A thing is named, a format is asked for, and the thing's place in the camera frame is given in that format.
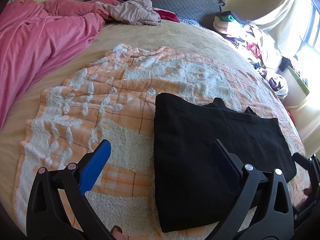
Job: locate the black orange sweatshirt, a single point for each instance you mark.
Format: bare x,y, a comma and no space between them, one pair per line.
191,188

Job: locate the orange white patterned blanket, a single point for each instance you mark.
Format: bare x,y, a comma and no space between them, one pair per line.
114,99

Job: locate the white bag of clothes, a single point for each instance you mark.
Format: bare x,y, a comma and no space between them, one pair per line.
275,81

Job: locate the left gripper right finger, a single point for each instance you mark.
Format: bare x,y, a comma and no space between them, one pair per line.
263,209

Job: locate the red garment by headboard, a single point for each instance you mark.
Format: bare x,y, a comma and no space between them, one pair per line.
167,15

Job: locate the white curtain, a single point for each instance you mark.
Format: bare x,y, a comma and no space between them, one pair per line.
287,24

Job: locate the pile of mixed clothes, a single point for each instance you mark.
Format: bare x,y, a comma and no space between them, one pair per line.
255,45

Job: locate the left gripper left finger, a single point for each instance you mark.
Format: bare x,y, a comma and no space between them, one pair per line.
58,208

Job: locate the left hand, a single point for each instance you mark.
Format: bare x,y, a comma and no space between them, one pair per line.
118,233

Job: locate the mauve crumpled garment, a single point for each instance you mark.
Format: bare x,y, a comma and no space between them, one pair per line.
133,12

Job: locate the pink duvet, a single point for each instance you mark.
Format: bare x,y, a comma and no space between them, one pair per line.
39,38

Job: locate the right hand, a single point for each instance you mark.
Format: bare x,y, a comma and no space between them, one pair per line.
305,197

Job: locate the red plastic bag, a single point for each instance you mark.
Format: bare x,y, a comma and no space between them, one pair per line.
291,116

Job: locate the blue patterned pillow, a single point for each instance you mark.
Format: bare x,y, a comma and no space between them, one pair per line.
190,22

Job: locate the beige bed sheet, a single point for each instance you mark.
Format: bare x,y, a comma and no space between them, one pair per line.
179,36

